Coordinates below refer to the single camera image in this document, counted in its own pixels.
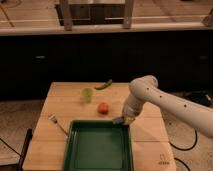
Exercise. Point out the wooden stool frame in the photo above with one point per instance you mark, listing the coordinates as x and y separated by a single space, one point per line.
73 13

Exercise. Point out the green chili pepper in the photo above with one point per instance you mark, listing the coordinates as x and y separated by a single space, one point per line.
105 85

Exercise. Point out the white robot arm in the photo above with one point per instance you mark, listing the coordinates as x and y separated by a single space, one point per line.
145 89

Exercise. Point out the blue-grey sponge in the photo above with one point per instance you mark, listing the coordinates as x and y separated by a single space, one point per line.
118 120

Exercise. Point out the orange tomato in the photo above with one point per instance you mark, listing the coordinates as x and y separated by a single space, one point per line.
103 108

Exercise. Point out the green plastic tray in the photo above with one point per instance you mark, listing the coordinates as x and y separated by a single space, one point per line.
98 146

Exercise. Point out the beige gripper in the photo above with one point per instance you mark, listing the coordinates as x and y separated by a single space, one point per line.
127 120

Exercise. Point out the green plastic cup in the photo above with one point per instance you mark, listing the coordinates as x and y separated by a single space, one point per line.
87 94

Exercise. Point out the dark blue object on floor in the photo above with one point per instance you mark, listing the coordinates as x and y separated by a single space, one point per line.
201 98

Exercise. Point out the black bar at table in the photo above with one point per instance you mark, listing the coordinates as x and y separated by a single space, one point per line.
27 140

